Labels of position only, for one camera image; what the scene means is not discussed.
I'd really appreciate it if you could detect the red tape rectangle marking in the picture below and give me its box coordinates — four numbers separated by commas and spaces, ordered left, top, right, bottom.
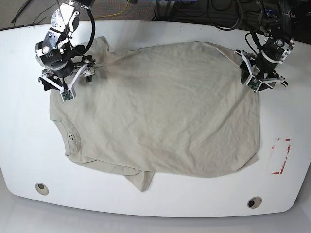
268, 138, 291, 175

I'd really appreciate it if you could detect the yellow cable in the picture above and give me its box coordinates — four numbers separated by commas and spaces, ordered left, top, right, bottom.
89, 0, 129, 21

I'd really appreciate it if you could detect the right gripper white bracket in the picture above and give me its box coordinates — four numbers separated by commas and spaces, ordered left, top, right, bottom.
38, 56, 96, 92

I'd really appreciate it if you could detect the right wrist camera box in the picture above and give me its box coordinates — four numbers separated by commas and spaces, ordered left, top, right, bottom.
60, 88, 76, 102

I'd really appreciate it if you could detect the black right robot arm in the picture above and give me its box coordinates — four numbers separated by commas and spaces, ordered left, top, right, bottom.
35, 0, 96, 93

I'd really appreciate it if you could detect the left table cable grommet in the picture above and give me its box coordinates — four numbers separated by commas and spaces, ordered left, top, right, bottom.
35, 183, 49, 196

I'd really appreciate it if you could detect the right table cable grommet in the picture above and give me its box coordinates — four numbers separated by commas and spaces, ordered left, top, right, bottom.
247, 196, 262, 209

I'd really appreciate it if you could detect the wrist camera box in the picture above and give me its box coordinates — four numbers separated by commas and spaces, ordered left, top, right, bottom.
60, 88, 76, 102
245, 75, 262, 92

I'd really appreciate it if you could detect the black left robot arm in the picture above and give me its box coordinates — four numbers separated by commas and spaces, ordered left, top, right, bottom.
234, 0, 294, 92

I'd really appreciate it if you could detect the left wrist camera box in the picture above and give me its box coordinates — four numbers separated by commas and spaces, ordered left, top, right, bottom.
245, 75, 262, 92

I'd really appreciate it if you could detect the beige t-shirt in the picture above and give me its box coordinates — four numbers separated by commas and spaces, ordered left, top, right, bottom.
50, 37, 260, 191

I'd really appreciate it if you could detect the table cable grommet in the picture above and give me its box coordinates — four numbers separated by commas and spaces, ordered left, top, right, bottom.
247, 196, 262, 209
35, 183, 49, 196

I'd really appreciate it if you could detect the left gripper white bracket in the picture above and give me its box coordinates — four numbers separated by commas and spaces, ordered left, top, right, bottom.
234, 50, 288, 90

